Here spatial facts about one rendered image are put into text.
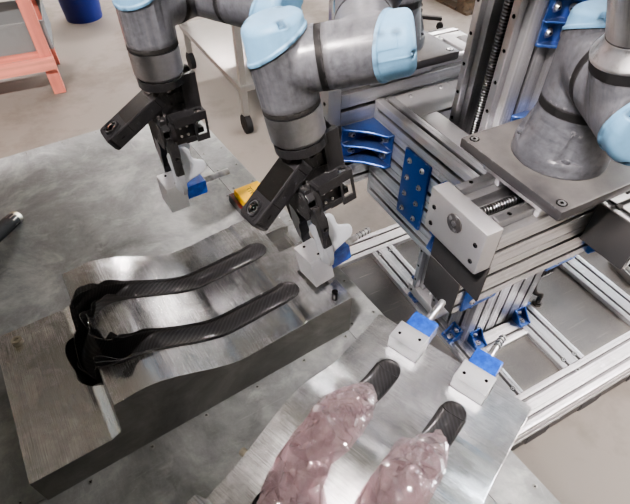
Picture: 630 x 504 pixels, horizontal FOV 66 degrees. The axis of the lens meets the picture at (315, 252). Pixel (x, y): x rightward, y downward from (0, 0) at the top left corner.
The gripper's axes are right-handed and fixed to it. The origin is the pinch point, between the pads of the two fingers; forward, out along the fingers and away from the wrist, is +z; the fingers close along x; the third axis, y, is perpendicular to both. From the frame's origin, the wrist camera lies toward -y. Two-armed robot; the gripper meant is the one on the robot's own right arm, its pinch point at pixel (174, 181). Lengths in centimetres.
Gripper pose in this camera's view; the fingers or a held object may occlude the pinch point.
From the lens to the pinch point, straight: 93.3
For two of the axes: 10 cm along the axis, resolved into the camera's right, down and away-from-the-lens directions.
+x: -5.5, -6.0, 5.8
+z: 0.0, 6.9, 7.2
